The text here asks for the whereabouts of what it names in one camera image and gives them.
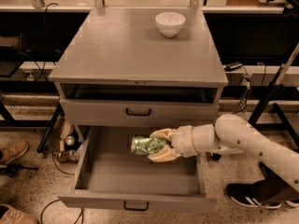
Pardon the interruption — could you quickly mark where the tan shoe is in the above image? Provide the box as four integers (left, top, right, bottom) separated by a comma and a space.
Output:
0, 141, 29, 164
0, 203, 38, 224

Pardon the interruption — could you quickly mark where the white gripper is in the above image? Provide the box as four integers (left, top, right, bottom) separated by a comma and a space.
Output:
148, 126, 198, 162

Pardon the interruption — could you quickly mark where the grey drawer cabinet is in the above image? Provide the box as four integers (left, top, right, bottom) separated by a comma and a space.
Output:
50, 7, 227, 140

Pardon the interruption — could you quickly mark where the dark brown trouser leg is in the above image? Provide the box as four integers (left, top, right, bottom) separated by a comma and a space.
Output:
251, 162, 299, 208

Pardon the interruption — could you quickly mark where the tan shoe upper left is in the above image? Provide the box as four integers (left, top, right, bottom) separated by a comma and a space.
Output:
0, 141, 29, 164

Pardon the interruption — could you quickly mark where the open grey bottom drawer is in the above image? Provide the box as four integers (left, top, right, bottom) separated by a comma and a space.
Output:
59, 127, 216, 214

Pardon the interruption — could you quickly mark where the white ceramic bowl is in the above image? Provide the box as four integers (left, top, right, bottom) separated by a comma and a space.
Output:
155, 12, 186, 37

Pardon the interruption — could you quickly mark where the closed grey upper drawer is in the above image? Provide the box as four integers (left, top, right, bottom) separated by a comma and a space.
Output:
60, 99, 219, 128

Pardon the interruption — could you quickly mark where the black floor cable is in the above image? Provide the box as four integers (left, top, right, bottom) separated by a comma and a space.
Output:
39, 198, 86, 224

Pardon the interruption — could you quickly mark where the black power adapter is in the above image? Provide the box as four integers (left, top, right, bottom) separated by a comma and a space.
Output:
224, 62, 242, 72

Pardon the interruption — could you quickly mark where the tan shoe lower left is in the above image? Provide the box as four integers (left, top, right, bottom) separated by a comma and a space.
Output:
0, 203, 38, 224

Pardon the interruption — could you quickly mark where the black sneaker with white stripes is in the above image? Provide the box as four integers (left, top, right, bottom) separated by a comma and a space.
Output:
225, 184, 281, 210

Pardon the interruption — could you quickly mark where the clutter pile beside cabinet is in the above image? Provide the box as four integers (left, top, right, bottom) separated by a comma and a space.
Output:
52, 119, 83, 162

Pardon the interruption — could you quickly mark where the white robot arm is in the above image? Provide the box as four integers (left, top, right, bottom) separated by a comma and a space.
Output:
148, 114, 299, 191

